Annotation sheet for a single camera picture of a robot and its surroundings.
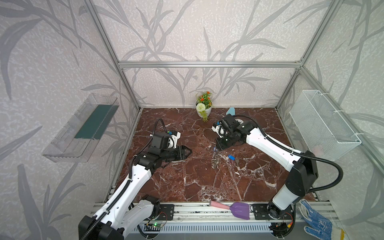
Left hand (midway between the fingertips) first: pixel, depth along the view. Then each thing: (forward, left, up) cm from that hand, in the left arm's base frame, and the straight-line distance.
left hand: (191, 148), depth 75 cm
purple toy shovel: (-24, -26, -18) cm, 40 cm away
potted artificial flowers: (+37, -6, -7) cm, 38 cm away
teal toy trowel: (+45, -29, -21) cm, 58 cm away
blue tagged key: (+2, -27, -19) cm, 33 cm away
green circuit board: (-31, +15, -20) cm, 40 cm away
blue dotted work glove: (-31, -63, -18) cm, 72 cm away
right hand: (+6, -13, -4) cm, 15 cm away
